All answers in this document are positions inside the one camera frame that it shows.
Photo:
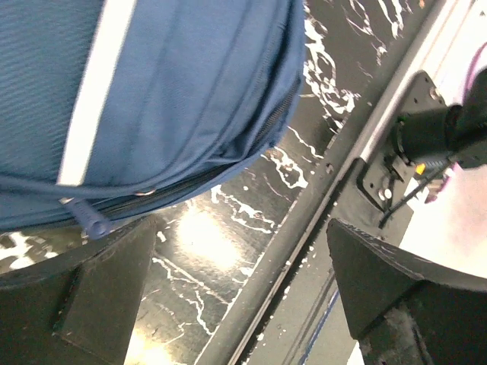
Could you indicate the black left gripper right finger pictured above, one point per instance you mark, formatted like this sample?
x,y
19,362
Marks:
x,y
402,308

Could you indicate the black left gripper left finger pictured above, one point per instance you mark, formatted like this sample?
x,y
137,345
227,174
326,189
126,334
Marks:
x,y
79,307

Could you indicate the navy blue student backpack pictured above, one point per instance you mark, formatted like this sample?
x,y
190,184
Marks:
x,y
114,109

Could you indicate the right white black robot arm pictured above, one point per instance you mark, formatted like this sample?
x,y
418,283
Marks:
x,y
427,130

